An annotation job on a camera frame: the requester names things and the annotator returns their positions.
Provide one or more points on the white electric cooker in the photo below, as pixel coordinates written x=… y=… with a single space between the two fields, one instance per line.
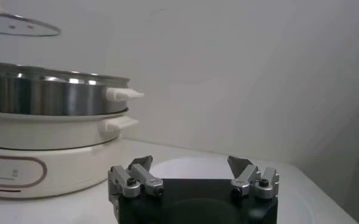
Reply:
x=60 y=164

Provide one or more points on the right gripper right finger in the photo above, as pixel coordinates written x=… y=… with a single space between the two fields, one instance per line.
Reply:
x=252 y=179

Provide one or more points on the white round plate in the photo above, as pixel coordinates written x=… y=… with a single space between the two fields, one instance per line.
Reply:
x=194 y=169

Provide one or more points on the stainless steel steamer basket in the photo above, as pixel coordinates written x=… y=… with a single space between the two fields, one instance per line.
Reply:
x=45 y=94

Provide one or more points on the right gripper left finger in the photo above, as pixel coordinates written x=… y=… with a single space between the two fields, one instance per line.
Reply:
x=136 y=178

